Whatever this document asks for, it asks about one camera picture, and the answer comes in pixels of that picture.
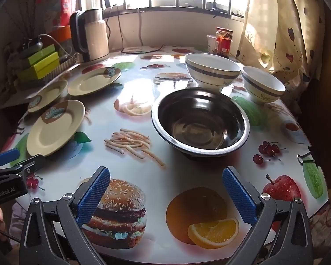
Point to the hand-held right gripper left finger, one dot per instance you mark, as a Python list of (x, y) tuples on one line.
[(93, 196)]

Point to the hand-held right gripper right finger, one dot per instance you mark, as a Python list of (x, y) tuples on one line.
[(240, 198)]

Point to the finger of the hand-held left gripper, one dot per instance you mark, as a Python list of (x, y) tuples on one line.
[(30, 163), (7, 156)]

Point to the beige plate with brown emblem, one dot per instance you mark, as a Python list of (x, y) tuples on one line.
[(91, 84), (55, 132), (51, 93)]

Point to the stainless steel bowl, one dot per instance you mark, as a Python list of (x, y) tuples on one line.
[(201, 127)]

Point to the small white banded bowl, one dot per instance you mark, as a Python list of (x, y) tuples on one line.
[(262, 85)]

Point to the large white banded bowl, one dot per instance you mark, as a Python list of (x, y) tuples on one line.
[(212, 71)]

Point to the food printed tablecloth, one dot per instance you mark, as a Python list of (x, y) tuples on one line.
[(160, 176)]

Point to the black binder clip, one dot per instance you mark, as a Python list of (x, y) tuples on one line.
[(309, 154)]

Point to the lime green box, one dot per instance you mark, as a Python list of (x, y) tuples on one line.
[(40, 67)]

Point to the ribbed grey tray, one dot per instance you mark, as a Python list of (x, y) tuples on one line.
[(62, 65)]

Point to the orange box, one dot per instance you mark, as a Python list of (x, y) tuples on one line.
[(61, 33)]

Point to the dried branches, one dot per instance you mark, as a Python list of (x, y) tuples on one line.
[(24, 16)]

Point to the white electric kettle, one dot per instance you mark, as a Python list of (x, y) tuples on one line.
[(95, 37)]

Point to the glass jar with red label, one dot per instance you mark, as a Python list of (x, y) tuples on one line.
[(224, 45)]

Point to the white plastic tub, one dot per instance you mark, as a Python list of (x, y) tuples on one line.
[(210, 44)]

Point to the red package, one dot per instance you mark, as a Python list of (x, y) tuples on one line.
[(68, 2)]

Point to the cream heart printed curtain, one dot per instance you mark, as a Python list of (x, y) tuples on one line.
[(275, 27)]

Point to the black window latch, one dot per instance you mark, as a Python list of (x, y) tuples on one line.
[(216, 7)]

